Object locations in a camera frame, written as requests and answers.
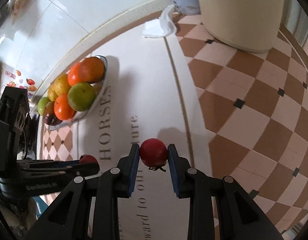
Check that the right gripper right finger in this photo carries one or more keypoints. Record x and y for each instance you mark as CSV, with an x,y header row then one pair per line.
x,y
178,167

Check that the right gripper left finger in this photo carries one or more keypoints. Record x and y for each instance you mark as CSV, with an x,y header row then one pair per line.
x,y
128,167

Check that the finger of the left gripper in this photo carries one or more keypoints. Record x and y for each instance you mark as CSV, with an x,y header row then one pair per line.
x,y
60,172
46,163

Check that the red cherry tomato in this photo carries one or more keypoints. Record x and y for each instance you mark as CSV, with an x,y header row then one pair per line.
x,y
87,159
153,154

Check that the small green apple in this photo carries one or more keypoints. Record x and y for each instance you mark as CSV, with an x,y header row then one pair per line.
x,y
42,104

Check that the dark brown pear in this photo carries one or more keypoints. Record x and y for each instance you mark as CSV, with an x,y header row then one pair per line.
x,y
49,116

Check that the small yellow citrus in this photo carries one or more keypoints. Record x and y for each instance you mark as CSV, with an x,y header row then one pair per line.
x,y
51,94

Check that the oval patterned fruit plate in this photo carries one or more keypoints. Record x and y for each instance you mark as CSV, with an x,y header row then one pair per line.
x,y
98,87

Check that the large yellow citrus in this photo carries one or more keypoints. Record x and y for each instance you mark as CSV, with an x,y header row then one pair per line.
x,y
61,85

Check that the large green apple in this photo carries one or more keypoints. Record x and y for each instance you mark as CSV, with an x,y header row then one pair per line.
x,y
81,96

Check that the bright orange mandarin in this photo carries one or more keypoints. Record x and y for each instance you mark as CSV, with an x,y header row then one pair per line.
x,y
73,76

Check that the dark orange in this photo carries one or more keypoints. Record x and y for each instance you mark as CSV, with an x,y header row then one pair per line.
x,y
91,70

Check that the checkered counter mat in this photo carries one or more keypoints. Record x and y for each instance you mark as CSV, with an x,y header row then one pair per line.
x,y
228,111

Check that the crumpled white tissue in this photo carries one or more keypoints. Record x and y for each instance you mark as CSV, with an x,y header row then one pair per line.
x,y
162,26

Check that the cream utensil holder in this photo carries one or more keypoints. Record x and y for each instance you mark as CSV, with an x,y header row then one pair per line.
x,y
250,25

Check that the colourful wall sticker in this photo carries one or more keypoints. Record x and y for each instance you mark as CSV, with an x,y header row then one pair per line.
x,y
17,80

